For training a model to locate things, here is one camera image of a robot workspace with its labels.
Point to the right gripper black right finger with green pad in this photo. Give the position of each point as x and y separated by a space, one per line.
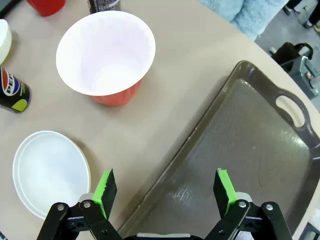
226 192

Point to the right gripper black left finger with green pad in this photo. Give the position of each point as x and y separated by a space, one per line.
103 197

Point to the white bowl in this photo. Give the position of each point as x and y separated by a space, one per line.
3 42
50 172

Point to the black Pepsi can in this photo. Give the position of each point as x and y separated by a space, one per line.
105 5
12 92

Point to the red plastic cup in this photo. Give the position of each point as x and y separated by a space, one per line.
105 52
46 6

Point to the brown plastic tray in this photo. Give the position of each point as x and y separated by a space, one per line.
250 150

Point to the grey metal table clamp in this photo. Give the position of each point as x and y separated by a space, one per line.
306 77

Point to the black bag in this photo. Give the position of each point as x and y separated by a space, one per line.
287 53

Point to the person in blue fleece jacket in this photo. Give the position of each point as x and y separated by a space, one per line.
245 15

